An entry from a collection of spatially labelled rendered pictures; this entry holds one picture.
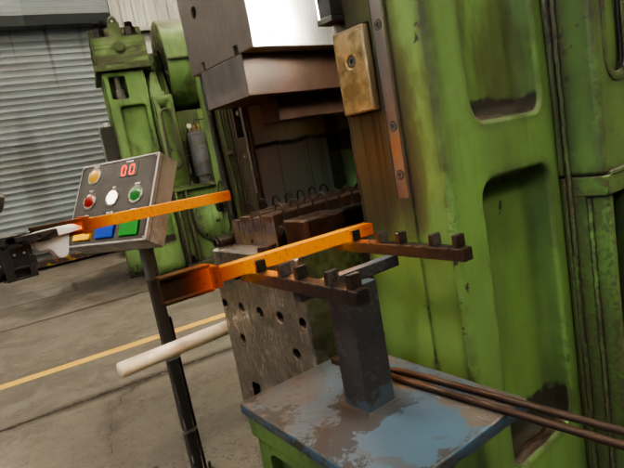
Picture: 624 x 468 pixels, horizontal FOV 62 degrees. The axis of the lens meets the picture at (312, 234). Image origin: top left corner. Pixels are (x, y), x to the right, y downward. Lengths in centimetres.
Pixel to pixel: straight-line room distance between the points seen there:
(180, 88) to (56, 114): 339
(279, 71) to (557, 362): 100
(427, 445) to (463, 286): 38
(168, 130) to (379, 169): 508
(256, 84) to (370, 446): 81
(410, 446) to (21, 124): 874
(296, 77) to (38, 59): 825
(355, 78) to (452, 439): 71
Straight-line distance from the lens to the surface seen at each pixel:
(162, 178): 164
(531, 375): 145
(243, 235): 136
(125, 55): 626
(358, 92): 112
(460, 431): 83
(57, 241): 109
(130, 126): 622
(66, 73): 939
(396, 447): 80
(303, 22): 130
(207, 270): 85
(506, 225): 129
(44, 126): 924
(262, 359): 135
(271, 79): 127
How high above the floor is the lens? 113
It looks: 9 degrees down
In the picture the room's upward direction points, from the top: 10 degrees counter-clockwise
